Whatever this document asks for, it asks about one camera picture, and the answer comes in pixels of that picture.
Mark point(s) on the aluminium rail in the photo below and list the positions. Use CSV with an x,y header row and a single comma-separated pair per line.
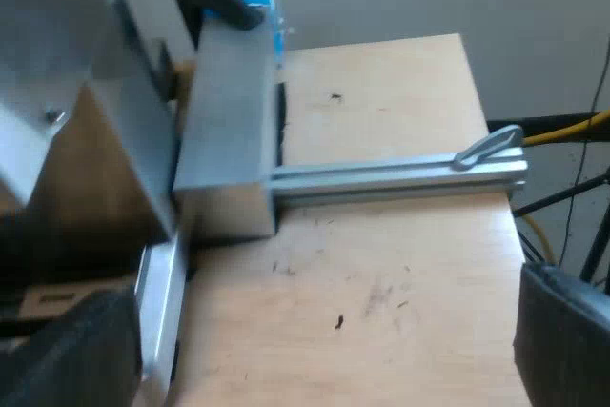
x,y
395,173

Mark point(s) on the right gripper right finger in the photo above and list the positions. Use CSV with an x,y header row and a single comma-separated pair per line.
x,y
567,335

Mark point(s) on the black tripod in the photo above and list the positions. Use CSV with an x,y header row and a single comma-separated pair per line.
x,y
572,188

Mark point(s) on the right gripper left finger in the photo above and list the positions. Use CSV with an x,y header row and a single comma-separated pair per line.
x,y
76,354

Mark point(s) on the metal block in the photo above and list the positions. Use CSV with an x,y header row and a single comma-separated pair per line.
x,y
226,140

